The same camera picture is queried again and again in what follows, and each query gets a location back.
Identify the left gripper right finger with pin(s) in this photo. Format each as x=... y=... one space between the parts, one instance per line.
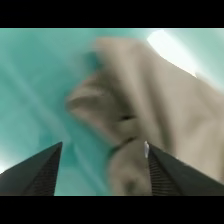
x=176 y=176

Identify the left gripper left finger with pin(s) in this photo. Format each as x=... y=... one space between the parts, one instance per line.
x=40 y=175

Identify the brown shirt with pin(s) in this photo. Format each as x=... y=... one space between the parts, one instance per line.
x=150 y=100

